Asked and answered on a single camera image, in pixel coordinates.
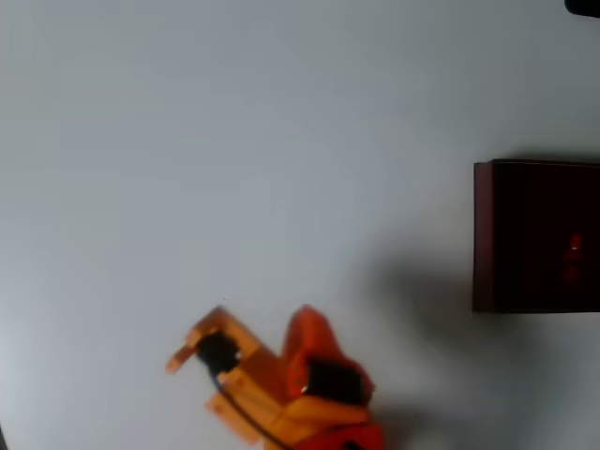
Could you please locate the small red object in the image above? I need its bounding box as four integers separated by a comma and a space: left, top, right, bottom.
562, 232, 585, 285

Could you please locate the dark brown open box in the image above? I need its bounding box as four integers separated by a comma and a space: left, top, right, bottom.
472, 158, 600, 314

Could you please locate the black object at picture corner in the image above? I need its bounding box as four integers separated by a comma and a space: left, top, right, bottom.
563, 0, 600, 20

